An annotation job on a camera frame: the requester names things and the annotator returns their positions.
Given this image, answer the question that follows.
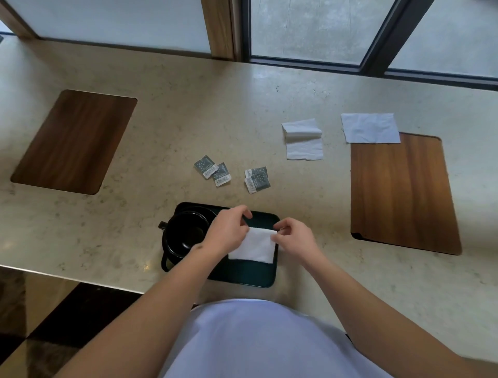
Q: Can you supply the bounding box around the dark green rectangular tray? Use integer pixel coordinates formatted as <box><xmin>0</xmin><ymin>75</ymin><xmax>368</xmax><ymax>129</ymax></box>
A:
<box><xmin>161</xmin><ymin>202</ymin><xmax>281</xmax><ymax>289</ymax></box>

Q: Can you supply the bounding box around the person's left forearm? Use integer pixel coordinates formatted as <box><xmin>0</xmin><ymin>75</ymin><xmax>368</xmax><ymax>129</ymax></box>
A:
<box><xmin>58</xmin><ymin>245</ymin><xmax>229</xmax><ymax>378</ymax></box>

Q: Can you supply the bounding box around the person's right hand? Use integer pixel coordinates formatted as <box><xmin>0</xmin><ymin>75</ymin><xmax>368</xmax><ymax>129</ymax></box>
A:
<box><xmin>273</xmin><ymin>217</ymin><xmax>323</xmax><ymax>266</ymax></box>

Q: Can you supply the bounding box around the flat white napkin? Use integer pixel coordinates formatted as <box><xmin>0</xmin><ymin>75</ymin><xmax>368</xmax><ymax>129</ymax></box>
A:
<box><xmin>341</xmin><ymin>113</ymin><xmax>402</xmax><ymax>145</ymax></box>

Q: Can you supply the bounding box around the small white napkin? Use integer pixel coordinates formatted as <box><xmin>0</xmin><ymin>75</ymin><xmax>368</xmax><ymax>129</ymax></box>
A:
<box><xmin>227</xmin><ymin>227</ymin><xmax>278</xmax><ymax>265</ymax></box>

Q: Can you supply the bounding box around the person's left hand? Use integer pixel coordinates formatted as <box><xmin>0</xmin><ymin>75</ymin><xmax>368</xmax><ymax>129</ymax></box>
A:
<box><xmin>202</xmin><ymin>205</ymin><xmax>253</xmax><ymax>260</ymax></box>

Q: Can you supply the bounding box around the person's white shirt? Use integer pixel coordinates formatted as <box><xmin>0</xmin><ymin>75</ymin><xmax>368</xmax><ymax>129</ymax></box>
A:
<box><xmin>159</xmin><ymin>299</ymin><xmax>394</xmax><ymax>378</ymax></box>

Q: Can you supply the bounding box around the white napkin with curled flap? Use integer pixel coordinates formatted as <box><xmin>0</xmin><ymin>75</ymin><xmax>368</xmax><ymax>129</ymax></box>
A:
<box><xmin>281</xmin><ymin>118</ymin><xmax>324</xmax><ymax>161</ymax></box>

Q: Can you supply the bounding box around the brown wooden placemat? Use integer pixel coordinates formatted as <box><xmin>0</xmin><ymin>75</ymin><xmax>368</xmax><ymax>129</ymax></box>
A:
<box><xmin>10</xmin><ymin>89</ymin><xmax>138</xmax><ymax>196</ymax></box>
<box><xmin>350</xmin><ymin>132</ymin><xmax>463</xmax><ymax>256</ymax></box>

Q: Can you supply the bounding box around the black teapot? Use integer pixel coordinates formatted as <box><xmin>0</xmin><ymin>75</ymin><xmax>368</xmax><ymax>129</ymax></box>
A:
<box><xmin>158</xmin><ymin>210</ymin><xmax>213</xmax><ymax>273</ymax></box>

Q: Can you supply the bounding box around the dark metal window frame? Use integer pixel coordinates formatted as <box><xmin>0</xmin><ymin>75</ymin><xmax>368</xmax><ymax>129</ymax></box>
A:
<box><xmin>240</xmin><ymin>0</ymin><xmax>498</xmax><ymax>92</ymax></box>

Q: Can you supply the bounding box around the person's right forearm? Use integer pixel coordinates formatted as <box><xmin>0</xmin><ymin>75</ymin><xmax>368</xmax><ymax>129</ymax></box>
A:
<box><xmin>302</xmin><ymin>251</ymin><xmax>498</xmax><ymax>378</ymax></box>

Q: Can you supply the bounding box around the brown wooden window post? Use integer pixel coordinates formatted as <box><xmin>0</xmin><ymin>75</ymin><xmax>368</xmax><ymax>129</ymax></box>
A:
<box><xmin>200</xmin><ymin>0</ymin><xmax>243</xmax><ymax>62</ymax></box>

